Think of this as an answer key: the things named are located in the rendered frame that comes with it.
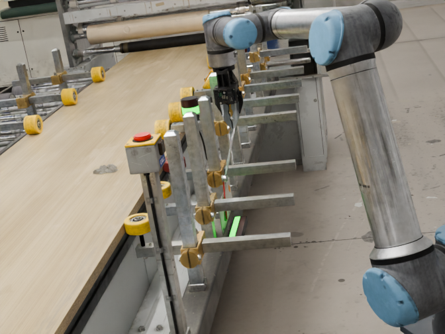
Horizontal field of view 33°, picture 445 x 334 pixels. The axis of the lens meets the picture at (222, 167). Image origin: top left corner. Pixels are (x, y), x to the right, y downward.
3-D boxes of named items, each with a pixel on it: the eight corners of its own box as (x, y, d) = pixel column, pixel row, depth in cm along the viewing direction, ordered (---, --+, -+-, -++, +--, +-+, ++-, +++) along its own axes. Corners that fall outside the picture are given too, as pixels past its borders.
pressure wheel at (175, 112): (181, 97, 300) (180, 111, 295) (186, 111, 306) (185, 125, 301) (167, 99, 301) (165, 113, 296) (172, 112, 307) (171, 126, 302)
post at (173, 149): (206, 291, 210) (178, 128, 195) (204, 297, 207) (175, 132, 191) (194, 291, 211) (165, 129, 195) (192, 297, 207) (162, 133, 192)
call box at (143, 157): (167, 164, 172) (161, 132, 170) (160, 175, 166) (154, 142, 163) (138, 167, 174) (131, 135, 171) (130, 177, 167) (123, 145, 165)
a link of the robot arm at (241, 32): (262, 14, 220) (243, 11, 230) (227, 21, 215) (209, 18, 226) (266, 45, 223) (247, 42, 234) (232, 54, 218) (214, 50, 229)
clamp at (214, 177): (228, 173, 259) (226, 159, 257) (222, 187, 246) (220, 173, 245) (212, 174, 260) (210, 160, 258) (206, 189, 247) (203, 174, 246)
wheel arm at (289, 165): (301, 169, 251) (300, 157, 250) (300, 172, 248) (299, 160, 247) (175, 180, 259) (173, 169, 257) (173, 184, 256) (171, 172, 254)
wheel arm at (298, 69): (304, 71, 341) (303, 65, 340) (304, 73, 338) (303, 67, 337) (225, 81, 347) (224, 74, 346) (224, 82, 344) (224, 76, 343)
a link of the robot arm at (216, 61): (209, 50, 241) (238, 46, 240) (211, 65, 243) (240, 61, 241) (204, 55, 233) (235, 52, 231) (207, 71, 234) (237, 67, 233)
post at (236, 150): (244, 169, 303) (228, 53, 288) (244, 173, 300) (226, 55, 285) (236, 170, 304) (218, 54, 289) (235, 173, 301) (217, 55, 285)
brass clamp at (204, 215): (220, 207, 236) (218, 191, 234) (214, 224, 223) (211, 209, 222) (201, 208, 237) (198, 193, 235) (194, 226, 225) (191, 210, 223)
